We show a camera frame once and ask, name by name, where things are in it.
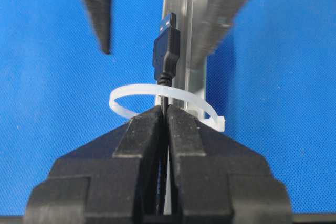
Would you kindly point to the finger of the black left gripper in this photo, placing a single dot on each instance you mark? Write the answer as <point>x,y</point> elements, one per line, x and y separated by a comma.
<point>99,12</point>
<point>225,11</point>

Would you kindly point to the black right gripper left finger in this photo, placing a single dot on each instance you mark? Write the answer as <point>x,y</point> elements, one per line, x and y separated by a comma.
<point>112,179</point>

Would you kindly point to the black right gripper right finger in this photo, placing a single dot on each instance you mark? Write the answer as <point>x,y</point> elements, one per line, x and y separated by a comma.
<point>219,180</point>

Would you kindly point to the white zip tie loop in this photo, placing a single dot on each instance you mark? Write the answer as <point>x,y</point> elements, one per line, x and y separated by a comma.
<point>214,121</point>

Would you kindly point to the aluminium extrusion frame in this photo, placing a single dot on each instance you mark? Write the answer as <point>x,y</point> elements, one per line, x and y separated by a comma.
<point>194,19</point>

